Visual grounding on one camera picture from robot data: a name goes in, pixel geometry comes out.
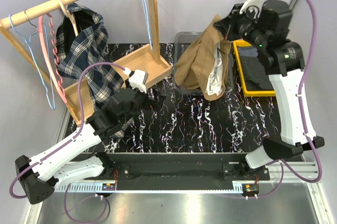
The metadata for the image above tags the navy plaid skirt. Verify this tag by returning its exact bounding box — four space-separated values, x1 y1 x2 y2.
56 3 124 110

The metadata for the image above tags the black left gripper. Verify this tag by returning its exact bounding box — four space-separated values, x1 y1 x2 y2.
121 79 166 125

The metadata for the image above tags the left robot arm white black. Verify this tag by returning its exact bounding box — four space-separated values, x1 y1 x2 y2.
15 88 166 205

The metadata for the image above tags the grey plastic bin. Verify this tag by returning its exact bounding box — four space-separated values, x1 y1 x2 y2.
173 32 234 96

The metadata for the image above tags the pink plastic hanger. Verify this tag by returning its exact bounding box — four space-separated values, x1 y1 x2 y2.
38 13 67 104

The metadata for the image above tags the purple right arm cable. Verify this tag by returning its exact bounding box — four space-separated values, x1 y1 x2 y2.
218 0 322 200

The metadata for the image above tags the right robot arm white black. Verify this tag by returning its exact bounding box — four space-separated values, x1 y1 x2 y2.
214 0 325 180

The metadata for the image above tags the tan brown garment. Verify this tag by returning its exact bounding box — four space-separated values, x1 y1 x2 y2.
174 15 232 101

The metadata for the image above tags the wooden clothes rack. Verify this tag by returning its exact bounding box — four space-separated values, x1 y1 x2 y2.
0 0 173 126

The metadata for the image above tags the yellow plastic tray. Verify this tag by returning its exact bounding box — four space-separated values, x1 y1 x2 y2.
233 40 275 97

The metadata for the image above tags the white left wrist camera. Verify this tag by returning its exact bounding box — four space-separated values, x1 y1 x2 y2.
123 67 148 93

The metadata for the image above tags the dark grey folded cloth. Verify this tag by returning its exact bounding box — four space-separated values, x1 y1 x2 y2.
240 56 273 91

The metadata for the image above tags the blue wire hanger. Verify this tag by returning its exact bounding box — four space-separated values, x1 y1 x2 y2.
8 14 56 110
141 0 153 50

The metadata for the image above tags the blue grey folded cloth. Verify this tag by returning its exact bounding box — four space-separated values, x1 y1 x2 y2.
237 46 258 58

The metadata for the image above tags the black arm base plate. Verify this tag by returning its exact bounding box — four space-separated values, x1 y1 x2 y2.
90 153 272 192

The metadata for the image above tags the light wooden hanger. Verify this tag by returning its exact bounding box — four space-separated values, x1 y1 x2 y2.
57 0 78 36

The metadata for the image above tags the aluminium mounting rail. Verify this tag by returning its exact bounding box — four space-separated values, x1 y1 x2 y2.
67 162 318 195

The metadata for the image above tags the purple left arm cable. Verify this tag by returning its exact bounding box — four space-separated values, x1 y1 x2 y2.
9 62 130 223

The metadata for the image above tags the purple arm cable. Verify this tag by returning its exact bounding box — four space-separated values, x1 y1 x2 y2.
218 0 322 200
9 62 130 223

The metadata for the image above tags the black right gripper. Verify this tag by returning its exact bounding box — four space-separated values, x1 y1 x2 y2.
214 2 269 49

